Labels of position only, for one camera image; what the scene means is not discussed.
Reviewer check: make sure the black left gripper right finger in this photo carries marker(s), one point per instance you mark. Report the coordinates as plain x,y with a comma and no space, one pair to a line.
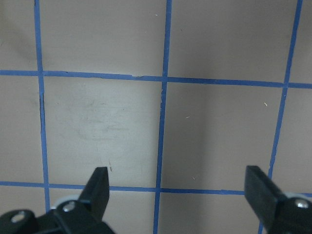
263,196

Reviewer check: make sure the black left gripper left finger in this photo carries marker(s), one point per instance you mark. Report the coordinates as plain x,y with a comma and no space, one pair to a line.
95,195

